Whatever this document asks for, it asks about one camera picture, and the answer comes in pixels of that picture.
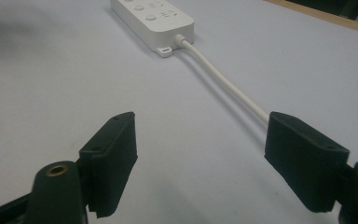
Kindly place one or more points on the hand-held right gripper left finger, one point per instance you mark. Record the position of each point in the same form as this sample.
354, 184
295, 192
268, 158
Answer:
110, 161

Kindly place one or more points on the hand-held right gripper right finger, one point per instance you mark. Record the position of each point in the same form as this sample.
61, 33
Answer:
304, 161

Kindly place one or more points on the white power strip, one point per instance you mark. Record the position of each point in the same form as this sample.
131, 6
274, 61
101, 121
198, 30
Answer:
153, 21

